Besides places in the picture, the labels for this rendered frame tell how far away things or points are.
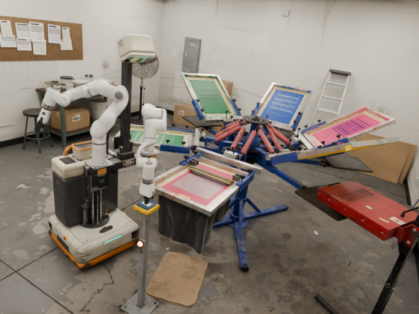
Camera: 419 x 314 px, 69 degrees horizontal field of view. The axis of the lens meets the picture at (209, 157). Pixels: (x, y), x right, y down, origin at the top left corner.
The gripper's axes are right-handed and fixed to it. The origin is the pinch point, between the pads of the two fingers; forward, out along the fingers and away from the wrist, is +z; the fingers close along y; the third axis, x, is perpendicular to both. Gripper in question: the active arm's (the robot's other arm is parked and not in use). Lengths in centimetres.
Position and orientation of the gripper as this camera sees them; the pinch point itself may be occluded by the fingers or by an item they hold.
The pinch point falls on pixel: (146, 200)
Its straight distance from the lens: 214.9
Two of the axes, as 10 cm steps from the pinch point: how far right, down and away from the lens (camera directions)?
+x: 4.8, -2.8, 8.3
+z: -1.3, 9.2, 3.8
